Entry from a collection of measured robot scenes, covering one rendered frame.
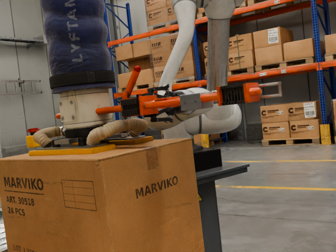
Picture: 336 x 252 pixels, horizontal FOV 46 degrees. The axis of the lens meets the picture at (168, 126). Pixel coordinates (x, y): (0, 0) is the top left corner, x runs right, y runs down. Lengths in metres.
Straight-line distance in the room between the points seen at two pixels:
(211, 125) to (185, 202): 0.73
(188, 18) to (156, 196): 0.81
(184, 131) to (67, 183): 0.89
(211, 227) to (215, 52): 0.87
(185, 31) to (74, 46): 0.52
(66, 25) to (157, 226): 0.70
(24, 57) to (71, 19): 11.44
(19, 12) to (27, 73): 1.85
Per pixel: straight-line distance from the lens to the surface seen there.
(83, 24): 1.35
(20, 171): 1.41
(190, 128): 1.94
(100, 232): 1.12
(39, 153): 1.42
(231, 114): 1.97
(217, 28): 1.84
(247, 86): 0.99
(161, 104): 1.15
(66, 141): 1.32
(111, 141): 1.41
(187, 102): 1.09
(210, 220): 2.05
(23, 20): 13.08
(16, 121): 12.32
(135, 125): 1.30
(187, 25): 1.68
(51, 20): 1.38
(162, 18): 9.94
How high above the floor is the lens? 1.08
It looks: 3 degrees down
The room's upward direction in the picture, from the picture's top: 6 degrees counter-clockwise
